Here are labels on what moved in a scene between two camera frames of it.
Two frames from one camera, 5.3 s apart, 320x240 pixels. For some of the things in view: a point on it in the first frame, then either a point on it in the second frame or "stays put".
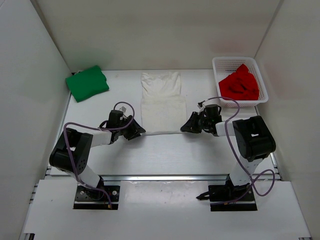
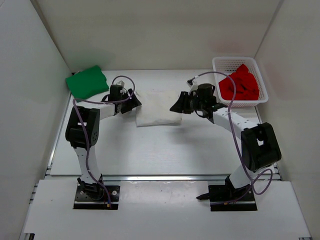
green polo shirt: [90, 82] stays put
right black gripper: [192, 125] → [182, 106]
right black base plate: [222, 193] stays put
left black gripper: [135, 129] → [133, 103]
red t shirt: [240, 85] stays put
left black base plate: [87, 198] stays put
